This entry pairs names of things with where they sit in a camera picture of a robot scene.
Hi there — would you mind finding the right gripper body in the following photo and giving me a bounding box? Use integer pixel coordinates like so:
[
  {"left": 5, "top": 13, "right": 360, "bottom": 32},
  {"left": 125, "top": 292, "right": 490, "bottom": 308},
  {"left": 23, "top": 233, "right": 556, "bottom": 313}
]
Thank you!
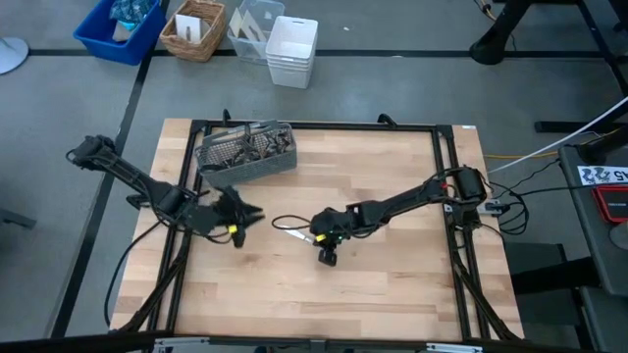
[{"left": 308, "top": 206, "right": 355, "bottom": 242}]

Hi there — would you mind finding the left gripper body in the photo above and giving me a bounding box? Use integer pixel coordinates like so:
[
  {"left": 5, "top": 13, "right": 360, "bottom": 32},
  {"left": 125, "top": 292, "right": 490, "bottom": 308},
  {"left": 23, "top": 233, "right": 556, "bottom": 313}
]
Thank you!
[{"left": 195, "top": 188, "right": 249, "bottom": 237}]

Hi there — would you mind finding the silver table knife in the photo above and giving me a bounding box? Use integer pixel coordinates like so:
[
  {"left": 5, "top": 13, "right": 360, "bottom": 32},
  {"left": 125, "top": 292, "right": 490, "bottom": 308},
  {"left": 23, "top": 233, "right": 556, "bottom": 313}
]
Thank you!
[{"left": 283, "top": 227, "right": 316, "bottom": 245}]

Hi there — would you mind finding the grey mesh cutlery basket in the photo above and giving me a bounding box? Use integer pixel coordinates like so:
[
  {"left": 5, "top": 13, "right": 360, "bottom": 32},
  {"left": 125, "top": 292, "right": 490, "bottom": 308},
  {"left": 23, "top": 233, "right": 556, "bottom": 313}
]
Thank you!
[{"left": 193, "top": 120, "right": 299, "bottom": 189}]

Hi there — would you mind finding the white plastic bin stack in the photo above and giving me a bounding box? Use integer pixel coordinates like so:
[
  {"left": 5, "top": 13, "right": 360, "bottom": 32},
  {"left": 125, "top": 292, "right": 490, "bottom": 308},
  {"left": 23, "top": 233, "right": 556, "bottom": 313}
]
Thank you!
[{"left": 264, "top": 15, "right": 320, "bottom": 90}]

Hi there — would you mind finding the clear plastic bin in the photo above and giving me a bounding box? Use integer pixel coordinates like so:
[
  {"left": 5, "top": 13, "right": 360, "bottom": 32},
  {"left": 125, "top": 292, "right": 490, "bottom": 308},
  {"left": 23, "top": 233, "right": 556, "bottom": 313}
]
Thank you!
[{"left": 226, "top": 0, "right": 287, "bottom": 66}]

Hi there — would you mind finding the wicker basket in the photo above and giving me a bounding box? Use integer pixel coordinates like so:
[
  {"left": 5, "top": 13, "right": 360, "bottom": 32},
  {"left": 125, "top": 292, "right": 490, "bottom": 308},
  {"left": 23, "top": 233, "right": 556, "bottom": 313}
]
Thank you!
[{"left": 159, "top": 0, "right": 228, "bottom": 64}]

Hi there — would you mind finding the white card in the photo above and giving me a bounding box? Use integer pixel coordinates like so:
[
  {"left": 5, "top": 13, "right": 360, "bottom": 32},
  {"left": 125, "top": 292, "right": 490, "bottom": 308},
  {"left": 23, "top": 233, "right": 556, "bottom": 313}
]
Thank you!
[{"left": 175, "top": 13, "right": 204, "bottom": 45}]

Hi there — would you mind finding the blue plastic bin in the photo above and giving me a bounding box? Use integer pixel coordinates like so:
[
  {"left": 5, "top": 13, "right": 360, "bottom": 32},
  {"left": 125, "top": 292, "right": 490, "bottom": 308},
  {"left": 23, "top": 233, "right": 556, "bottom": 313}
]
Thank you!
[{"left": 72, "top": 0, "right": 169, "bottom": 68}]

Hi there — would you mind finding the black furniture leg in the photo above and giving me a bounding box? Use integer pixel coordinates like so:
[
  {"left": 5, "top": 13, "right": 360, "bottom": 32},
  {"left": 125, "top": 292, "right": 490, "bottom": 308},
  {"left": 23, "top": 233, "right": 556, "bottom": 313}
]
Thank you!
[{"left": 0, "top": 208, "right": 38, "bottom": 230}]

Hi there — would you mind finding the white paper piece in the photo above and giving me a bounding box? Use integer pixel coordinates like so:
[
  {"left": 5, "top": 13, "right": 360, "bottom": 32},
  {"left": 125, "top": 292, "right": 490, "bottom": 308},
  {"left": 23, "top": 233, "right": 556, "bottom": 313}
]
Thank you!
[{"left": 111, "top": 20, "right": 135, "bottom": 43}]

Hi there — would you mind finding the blue patterned bag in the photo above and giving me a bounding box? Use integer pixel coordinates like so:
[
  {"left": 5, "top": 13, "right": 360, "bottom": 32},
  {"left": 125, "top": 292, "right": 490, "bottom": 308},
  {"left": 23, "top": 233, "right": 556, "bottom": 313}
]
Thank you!
[{"left": 108, "top": 0, "right": 156, "bottom": 26}]

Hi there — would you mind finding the black stand leg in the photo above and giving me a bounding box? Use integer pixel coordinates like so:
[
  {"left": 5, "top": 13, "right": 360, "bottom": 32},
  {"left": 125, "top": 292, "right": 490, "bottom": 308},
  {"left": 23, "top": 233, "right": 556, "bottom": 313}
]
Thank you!
[{"left": 468, "top": 0, "right": 536, "bottom": 67}]

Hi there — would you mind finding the grey side table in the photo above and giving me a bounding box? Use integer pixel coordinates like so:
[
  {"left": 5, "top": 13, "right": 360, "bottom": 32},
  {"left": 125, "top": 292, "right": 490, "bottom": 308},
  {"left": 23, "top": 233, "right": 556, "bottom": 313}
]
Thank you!
[{"left": 557, "top": 127, "right": 628, "bottom": 298}]

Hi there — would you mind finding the grey round stand base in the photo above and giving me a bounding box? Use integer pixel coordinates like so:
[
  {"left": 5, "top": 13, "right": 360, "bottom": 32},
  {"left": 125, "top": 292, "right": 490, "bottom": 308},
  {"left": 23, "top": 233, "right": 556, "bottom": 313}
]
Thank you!
[{"left": 0, "top": 35, "right": 30, "bottom": 76}]

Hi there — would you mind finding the white printed label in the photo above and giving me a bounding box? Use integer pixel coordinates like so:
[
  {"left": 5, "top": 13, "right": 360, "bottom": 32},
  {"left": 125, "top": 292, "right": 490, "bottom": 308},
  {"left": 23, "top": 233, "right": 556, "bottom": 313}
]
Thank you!
[{"left": 577, "top": 165, "right": 628, "bottom": 187}]

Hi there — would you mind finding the red and black device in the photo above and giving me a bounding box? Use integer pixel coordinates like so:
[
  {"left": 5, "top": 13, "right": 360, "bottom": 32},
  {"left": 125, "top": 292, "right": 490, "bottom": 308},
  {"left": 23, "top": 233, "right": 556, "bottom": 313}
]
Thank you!
[{"left": 592, "top": 184, "right": 628, "bottom": 226}]

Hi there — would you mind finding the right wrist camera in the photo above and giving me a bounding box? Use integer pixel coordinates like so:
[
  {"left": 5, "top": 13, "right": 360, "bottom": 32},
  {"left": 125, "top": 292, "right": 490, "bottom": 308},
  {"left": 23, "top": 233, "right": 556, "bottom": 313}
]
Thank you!
[{"left": 317, "top": 247, "right": 340, "bottom": 268}]

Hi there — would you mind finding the black looped cable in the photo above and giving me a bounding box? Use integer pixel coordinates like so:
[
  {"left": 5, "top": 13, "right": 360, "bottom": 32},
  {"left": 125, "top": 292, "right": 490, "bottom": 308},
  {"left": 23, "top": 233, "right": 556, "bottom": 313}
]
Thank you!
[{"left": 271, "top": 214, "right": 316, "bottom": 232}]

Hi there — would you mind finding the silver camera mount bar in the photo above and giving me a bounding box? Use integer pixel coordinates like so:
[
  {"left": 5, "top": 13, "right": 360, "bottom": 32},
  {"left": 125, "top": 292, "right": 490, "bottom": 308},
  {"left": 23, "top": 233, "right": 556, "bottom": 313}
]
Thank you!
[{"left": 151, "top": 335, "right": 328, "bottom": 353}]

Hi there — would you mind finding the long black arm cable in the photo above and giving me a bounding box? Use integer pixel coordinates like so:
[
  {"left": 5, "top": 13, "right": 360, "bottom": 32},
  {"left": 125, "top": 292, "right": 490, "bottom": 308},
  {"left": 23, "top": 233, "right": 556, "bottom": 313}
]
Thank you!
[{"left": 103, "top": 220, "right": 166, "bottom": 328}]

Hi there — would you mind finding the silver mount plate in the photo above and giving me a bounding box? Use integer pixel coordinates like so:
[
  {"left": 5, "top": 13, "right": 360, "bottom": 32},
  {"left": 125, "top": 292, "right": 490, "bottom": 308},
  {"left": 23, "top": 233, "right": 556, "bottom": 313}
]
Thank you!
[{"left": 425, "top": 342, "right": 485, "bottom": 353}]

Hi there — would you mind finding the black cable bundle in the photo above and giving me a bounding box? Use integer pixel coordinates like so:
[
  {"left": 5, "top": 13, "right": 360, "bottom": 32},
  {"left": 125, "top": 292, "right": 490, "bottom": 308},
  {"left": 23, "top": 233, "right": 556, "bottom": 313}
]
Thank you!
[{"left": 485, "top": 156, "right": 580, "bottom": 237}]

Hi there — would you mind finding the yellow floor cable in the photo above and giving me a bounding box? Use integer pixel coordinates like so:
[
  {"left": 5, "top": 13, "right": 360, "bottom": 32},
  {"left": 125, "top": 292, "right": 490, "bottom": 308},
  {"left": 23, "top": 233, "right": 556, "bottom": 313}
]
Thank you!
[{"left": 483, "top": 127, "right": 622, "bottom": 161}]

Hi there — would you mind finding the white cable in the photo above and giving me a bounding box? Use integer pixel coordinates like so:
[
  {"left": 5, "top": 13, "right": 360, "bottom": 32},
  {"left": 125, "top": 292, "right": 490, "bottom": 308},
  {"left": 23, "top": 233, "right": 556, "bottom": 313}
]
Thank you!
[{"left": 488, "top": 95, "right": 628, "bottom": 175}]

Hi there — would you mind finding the black desk frame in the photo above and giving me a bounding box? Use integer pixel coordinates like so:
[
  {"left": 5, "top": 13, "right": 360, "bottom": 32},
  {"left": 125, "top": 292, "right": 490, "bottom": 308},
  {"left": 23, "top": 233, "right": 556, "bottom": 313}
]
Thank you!
[{"left": 533, "top": 0, "right": 628, "bottom": 134}]

